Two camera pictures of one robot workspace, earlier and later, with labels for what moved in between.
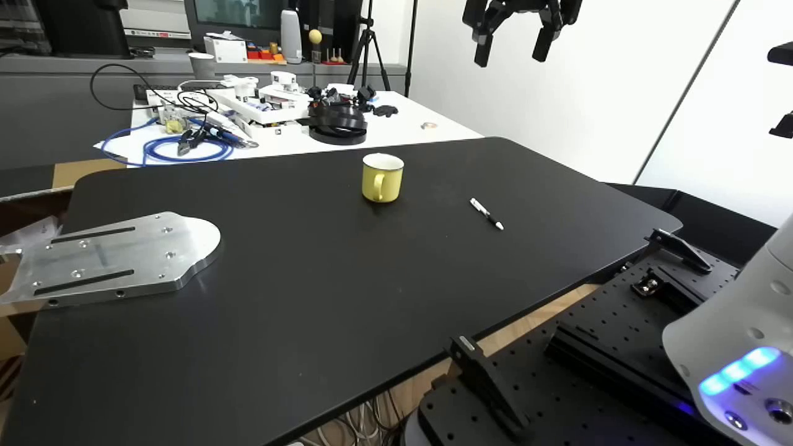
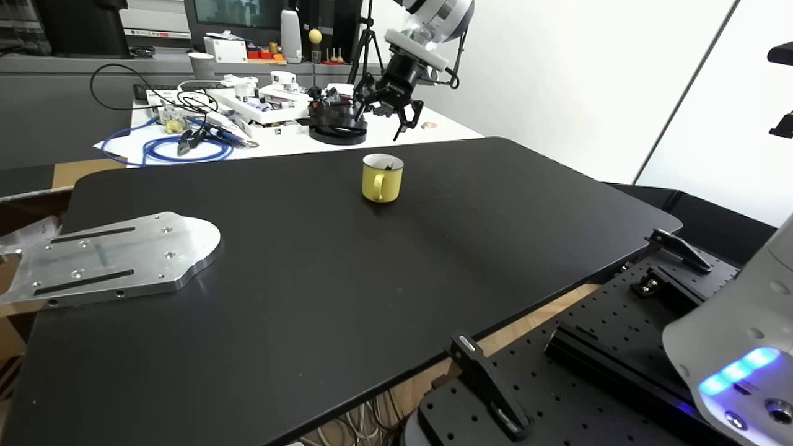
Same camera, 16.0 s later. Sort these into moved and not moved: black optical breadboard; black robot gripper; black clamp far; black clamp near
Moved: black robot gripper
Not moved: black clamp far; black clamp near; black optical breadboard
